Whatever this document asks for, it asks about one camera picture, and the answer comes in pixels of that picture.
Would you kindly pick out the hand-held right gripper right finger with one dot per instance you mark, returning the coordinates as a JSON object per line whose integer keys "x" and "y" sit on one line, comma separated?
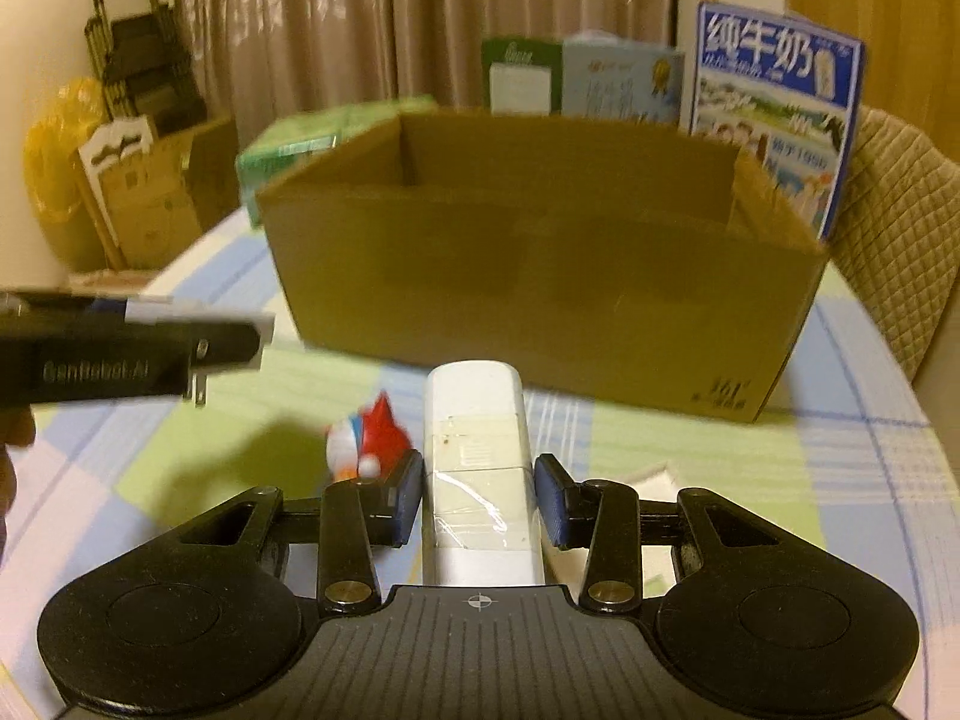
{"x": 551, "y": 502}

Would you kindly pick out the blue illustrated milk carton box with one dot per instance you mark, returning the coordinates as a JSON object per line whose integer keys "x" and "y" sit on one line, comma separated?
{"x": 772, "y": 112}

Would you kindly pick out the brown cardboard box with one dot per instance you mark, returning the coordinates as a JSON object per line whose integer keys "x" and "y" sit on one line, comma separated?
{"x": 540, "y": 292}

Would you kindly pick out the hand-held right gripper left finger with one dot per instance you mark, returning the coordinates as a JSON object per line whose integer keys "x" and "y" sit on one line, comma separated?
{"x": 409, "y": 499}

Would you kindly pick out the yellow plastic bag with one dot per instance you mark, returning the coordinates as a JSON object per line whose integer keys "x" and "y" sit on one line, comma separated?
{"x": 52, "y": 180}

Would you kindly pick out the white power adapter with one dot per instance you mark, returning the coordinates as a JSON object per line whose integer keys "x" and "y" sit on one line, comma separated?
{"x": 225, "y": 315}

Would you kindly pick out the white flat plastic tray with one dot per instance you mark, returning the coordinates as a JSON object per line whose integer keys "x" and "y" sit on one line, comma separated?
{"x": 645, "y": 484}

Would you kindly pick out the red toy figure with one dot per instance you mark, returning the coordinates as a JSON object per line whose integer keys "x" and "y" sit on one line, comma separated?
{"x": 379, "y": 431}

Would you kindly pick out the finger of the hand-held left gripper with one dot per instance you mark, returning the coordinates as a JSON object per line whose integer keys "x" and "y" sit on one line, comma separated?
{"x": 225, "y": 345}

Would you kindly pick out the green packaging box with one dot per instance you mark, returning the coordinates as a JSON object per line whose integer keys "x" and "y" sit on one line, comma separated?
{"x": 315, "y": 139}

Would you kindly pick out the wooden door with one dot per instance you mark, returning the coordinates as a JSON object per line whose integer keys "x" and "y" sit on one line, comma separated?
{"x": 877, "y": 7}

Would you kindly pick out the quilted beige chair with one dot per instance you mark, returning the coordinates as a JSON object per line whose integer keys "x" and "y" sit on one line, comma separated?
{"x": 900, "y": 240}

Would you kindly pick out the person's left hand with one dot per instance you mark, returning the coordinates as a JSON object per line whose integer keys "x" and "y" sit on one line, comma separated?
{"x": 13, "y": 431}

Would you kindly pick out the beige curtain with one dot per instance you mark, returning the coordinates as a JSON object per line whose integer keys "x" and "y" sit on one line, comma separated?
{"x": 412, "y": 15}

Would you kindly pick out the light blue milk carton box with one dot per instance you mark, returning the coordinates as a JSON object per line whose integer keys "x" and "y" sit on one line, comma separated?
{"x": 600, "y": 79}

